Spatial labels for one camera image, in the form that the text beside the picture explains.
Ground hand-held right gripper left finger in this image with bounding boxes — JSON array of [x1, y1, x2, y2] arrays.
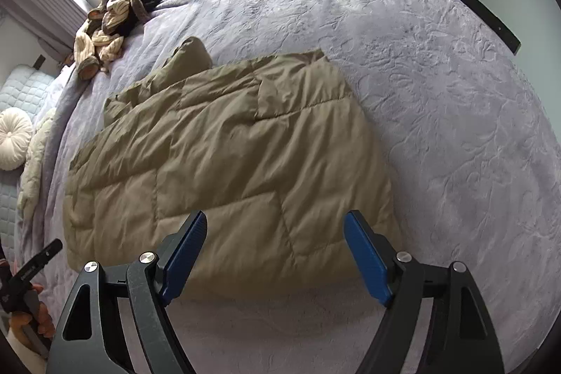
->
[[46, 211, 208, 374]]

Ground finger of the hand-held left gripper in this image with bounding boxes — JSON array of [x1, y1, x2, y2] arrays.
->
[[24, 239, 63, 269]]

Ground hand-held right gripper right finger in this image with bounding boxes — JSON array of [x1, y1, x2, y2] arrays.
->
[[344, 209, 505, 374]]

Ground khaki puffer jacket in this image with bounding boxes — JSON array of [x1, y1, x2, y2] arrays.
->
[[62, 36, 401, 300]]

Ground person's left hand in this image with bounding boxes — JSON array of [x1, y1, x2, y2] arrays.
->
[[35, 284, 56, 335]]

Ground cream fluffy garment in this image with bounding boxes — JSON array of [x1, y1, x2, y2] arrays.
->
[[18, 108, 58, 221]]

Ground round cream cushion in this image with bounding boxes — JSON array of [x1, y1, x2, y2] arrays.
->
[[0, 108, 33, 171]]

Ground pale blue quilted headboard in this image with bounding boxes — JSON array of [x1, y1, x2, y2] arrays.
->
[[0, 65, 55, 252]]

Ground bed with lavender quilt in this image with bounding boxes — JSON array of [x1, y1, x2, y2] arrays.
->
[[15, 0, 561, 374]]

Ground beige striped garment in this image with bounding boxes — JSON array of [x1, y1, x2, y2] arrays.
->
[[74, 0, 147, 80]]

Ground taupe knitted scarf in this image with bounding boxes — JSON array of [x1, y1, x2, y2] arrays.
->
[[130, 0, 150, 24]]

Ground black rectangular wall plate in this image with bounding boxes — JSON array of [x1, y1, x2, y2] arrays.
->
[[459, 0, 522, 55]]

